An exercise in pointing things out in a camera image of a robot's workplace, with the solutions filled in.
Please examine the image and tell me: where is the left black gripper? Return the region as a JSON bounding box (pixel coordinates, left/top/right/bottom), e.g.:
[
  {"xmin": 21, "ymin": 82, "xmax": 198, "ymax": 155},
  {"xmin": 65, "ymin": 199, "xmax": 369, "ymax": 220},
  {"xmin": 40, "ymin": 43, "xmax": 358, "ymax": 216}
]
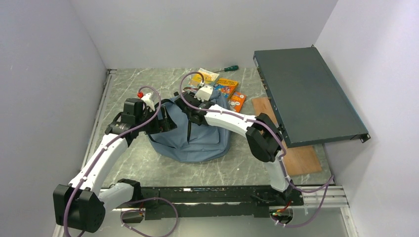
[{"xmin": 136, "ymin": 105, "xmax": 176, "ymax": 135}]

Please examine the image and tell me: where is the dark rack server box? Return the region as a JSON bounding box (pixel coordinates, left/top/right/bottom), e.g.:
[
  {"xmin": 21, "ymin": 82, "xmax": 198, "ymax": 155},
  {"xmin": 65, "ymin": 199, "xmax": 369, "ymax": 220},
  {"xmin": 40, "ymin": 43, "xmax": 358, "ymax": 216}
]
[{"xmin": 253, "ymin": 46, "xmax": 371, "ymax": 148}]

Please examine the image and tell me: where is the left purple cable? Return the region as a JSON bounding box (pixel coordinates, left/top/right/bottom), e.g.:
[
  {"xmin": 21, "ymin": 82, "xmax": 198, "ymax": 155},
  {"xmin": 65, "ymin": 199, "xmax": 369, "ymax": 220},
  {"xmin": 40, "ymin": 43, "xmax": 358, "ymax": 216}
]
[{"xmin": 62, "ymin": 85, "xmax": 180, "ymax": 237}]

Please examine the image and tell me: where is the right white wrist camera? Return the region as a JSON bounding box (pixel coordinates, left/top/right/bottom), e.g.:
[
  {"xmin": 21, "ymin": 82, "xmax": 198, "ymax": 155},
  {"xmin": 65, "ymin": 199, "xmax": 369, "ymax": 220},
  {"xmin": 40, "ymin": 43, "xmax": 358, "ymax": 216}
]
[{"xmin": 194, "ymin": 85, "xmax": 213, "ymax": 102}]

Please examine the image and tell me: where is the yellow small book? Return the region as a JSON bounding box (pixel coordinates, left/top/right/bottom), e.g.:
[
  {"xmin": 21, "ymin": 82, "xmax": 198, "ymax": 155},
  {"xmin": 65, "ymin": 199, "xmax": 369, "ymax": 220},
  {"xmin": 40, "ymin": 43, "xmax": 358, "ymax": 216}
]
[{"xmin": 188, "ymin": 68, "xmax": 219, "ymax": 88}]

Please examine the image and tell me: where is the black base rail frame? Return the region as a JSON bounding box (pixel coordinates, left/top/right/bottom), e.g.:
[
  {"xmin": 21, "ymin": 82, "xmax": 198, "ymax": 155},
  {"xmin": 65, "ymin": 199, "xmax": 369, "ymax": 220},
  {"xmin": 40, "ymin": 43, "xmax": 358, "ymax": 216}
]
[{"xmin": 62, "ymin": 185, "xmax": 348, "ymax": 220}]

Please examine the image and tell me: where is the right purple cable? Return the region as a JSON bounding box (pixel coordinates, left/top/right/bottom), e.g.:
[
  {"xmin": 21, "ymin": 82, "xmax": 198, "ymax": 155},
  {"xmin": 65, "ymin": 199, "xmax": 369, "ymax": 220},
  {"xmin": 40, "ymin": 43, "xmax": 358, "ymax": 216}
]
[{"xmin": 179, "ymin": 71, "xmax": 335, "ymax": 229}]

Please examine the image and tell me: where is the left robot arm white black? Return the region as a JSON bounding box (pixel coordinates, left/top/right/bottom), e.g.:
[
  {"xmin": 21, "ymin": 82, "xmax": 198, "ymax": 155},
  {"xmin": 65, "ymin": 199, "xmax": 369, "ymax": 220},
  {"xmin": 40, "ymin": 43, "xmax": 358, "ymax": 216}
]
[{"xmin": 53, "ymin": 94, "xmax": 176, "ymax": 237}]

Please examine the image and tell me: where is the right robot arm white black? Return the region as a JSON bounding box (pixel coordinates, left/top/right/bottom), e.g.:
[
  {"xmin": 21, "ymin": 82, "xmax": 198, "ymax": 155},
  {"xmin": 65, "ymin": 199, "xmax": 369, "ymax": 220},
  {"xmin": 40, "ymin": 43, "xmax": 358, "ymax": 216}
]
[{"xmin": 175, "ymin": 93, "xmax": 292, "ymax": 205}]

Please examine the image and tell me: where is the orange children's book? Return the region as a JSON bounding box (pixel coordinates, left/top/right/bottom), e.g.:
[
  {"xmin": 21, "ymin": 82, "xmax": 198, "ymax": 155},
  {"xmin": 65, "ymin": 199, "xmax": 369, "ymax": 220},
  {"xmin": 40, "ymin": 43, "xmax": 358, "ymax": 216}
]
[{"xmin": 229, "ymin": 91, "xmax": 247, "ymax": 113}]

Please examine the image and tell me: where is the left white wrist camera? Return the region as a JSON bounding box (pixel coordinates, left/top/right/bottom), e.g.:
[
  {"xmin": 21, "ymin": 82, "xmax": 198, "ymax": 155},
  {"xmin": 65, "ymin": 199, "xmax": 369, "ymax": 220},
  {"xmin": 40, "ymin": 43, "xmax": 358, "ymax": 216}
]
[{"xmin": 137, "ymin": 92, "xmax": 158, "ymax": 112}]

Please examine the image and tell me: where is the purple cable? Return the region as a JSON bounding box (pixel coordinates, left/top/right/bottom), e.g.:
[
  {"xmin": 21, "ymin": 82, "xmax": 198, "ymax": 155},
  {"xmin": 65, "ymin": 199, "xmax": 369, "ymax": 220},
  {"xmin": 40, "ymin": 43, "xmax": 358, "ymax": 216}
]
[
  {"xmin": 179, "ymin": 71, "xmax": 335, "ymax": 229},
  {"xmin": 62, "ymin": 85, "xmax": 180, "ymax": 237}
]

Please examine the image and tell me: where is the brown wooden board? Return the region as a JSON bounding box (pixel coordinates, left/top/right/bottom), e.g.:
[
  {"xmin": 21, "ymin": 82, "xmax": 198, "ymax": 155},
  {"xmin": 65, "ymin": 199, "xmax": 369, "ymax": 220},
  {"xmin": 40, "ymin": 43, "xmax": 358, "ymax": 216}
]
[{"xmin": 251, "ymin": 97, "xmax": 322, "ymax": 176}]

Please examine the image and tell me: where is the blue grey backpack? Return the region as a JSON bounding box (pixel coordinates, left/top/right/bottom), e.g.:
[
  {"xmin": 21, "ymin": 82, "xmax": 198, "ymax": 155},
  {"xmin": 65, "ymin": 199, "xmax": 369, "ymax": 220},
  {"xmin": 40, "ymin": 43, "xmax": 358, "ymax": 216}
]
[{"xmin": 149, "ymin": 97, "xmax": 231, "ymax": 163}]

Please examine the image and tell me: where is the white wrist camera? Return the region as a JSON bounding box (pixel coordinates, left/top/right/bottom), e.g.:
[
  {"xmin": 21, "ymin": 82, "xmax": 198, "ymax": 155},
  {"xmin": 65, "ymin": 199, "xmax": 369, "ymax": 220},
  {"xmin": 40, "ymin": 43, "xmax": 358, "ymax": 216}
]
[
  {"xmin": 194, "ymin": 85, "xmax": 213, "ymax": 102},
  {"xmin": 137, "ymin": 92, "xmax": 158, "ymax": 112}
]

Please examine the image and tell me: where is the green handled screwdriver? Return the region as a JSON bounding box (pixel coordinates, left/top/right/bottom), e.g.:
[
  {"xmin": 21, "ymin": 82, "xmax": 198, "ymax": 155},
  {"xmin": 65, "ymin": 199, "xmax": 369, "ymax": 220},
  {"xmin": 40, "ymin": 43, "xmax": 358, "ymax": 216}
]
[{"xmin": 214, "ymin": 65, "xmax": 239, "ymax": 73}]

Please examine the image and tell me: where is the blue yellow children's book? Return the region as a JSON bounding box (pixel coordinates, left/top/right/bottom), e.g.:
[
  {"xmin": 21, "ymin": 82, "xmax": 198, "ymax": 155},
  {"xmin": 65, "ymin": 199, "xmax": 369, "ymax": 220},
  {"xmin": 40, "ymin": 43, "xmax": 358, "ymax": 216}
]
[{"xmin": 213, "ymin": 78, "xmax": 239, "ymax": 99}]

